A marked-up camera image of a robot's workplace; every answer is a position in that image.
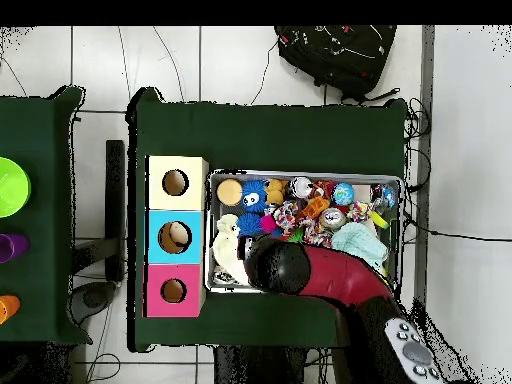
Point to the dark gray rounded base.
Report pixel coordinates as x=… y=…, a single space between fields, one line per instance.
x=94 y=298

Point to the globe print ball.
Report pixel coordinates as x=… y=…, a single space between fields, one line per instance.
x=342 y=194

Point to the silver-top soda can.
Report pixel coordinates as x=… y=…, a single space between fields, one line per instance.
x=300 y=187

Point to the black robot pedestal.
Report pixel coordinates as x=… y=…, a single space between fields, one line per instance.
x=256 y=368

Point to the lime green bowl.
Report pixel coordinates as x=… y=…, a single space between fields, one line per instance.
x=12 y=188

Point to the cream knitted cloth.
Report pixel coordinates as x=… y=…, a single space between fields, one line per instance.
x=226 y=248

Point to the purple cup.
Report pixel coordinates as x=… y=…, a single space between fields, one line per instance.
x=14 y=248

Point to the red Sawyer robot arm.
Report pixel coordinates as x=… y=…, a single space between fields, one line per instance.
x=340 y=276

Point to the shallow metal mesh bin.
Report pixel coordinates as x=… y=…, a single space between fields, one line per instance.
x=224 y=209

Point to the mint green knitted cloth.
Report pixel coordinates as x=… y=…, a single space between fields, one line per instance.
x=358 y=240

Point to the blue spiky ball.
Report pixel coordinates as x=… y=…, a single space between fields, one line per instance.
x=248 y=224

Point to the orange foam disc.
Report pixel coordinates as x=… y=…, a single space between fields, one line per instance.
x=229 y=192

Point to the wooden three-hole box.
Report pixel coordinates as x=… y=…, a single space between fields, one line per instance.
x=160 y=200

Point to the orange plastic tray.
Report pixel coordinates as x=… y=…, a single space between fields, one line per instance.
x=314 y=207

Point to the orange cup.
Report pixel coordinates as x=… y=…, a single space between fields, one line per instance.
x=8 y=308

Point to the dark green tablecloth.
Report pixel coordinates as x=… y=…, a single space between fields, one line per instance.
x=40 y=120
x=280 y=136

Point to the black backpack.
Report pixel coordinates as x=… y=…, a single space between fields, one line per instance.
x=340 y=56

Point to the blue spiky toy with eyes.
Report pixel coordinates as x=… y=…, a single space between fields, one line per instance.
x=258 y=188

